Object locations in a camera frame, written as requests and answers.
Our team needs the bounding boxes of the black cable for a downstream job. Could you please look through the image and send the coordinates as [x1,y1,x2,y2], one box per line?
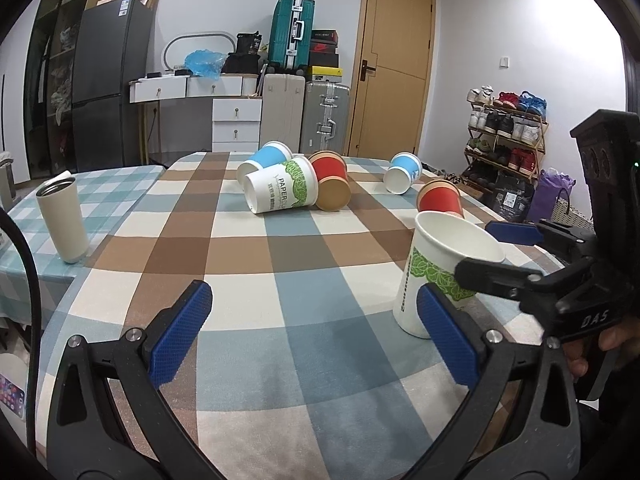
[0,207,41,453]

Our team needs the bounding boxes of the light blue checked tablecloth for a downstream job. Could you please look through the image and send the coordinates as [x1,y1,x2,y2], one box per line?
[0,164,167,321]

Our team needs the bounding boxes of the beige hard suitcase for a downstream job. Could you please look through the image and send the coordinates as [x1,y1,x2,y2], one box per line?
[259,73,306,153]

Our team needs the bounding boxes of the white green leaf paper cup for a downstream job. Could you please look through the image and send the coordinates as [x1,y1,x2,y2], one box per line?
[243,155,320,215]
[392,211,507,339]

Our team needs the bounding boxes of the white oval ring frame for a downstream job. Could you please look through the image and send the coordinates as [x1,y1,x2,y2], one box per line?
[164,30,237,72]

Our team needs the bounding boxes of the stack of shoe boxes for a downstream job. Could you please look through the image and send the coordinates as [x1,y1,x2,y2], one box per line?
[307,29,346,83]

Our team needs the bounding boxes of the black labelled bag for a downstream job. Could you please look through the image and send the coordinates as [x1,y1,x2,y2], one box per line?
[491,170,536,221]

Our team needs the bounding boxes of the blue white paper cup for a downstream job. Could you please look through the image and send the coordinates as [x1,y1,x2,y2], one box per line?
[383,152,423,195]
[236,141,294,182]

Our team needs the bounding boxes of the smartphone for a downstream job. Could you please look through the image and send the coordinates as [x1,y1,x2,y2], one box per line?
[0,372,27,420]

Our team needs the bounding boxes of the wooden shoe rack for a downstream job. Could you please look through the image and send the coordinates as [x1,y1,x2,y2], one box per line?
[461,101,549,195]

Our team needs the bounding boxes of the purple bag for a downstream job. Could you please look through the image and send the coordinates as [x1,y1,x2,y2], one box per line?
[526,168,577,223]

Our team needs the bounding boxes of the silver hard suitcase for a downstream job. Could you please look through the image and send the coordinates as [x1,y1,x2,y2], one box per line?
[300,80,352,155]

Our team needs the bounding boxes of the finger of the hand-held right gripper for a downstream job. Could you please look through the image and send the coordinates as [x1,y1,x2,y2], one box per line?
[454,257,545,302]
[483,219,568,262]

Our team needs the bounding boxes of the rows of shoes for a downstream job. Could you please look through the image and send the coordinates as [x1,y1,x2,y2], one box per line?
[464,85,547,173]

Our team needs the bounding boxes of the teal hard suitcase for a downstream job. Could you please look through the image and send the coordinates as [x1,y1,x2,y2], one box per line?
[268,0,315,72]

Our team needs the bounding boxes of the white drawer desk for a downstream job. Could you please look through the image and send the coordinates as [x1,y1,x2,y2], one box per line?
[128,73,264,154]

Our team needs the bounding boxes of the brown blue plaid tablecloth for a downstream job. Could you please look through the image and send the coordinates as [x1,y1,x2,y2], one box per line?
[30,151,566,480]

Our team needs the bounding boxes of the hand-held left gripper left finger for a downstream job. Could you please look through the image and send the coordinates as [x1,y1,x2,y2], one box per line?
[52,280,213,480]

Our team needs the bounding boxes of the blue plastic bag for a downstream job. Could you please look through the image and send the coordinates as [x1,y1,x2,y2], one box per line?
[184,49,227,80]

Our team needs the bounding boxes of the red brown paper cup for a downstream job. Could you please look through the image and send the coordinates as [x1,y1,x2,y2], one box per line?
[307,150,351,212]
[417,179,465,220]

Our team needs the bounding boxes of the wooden door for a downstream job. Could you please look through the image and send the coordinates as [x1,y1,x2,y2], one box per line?
[346,0,437,160]

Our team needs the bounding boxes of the white steel tumbler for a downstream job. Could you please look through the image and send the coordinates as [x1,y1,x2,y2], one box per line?
[35,170,91,265]

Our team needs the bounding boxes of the person's right hand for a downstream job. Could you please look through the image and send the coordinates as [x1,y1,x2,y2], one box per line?
[564,317,640,380]

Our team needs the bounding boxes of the woven basket bag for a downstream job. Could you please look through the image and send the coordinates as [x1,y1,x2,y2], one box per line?
[550,195,594,232]

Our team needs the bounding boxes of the glass door cabinet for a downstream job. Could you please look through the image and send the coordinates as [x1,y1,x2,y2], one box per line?
[24,0,103,185]

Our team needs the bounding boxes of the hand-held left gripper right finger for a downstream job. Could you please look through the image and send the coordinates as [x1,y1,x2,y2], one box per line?
[402,282,582,480]

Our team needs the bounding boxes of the dark grey refrigerator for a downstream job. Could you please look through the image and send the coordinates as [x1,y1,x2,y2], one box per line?
[71,0,154,173]

